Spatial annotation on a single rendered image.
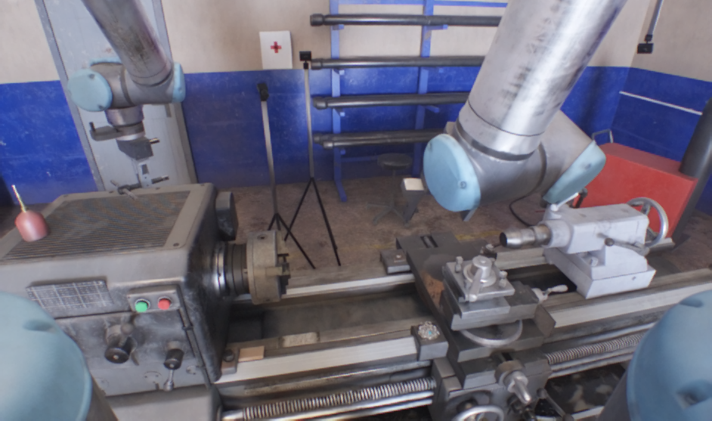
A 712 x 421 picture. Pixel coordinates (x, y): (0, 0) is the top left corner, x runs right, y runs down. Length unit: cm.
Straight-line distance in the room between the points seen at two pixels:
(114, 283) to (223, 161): 341
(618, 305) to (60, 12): 472
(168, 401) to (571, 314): 149
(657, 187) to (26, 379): 384
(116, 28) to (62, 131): 409
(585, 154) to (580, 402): 160
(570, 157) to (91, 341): 119
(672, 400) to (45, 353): 34
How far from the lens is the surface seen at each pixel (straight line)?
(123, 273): 109
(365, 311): 163
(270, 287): 121
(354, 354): 134
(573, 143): 51
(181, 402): 135
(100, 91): 94
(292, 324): 160
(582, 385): 206
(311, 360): 133
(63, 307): 119
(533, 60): 34
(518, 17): 34
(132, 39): 79
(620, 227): 177
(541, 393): 144
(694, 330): 28
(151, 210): 128
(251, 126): 422
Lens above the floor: 189
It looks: 28 degrees down
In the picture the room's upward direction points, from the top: straight up
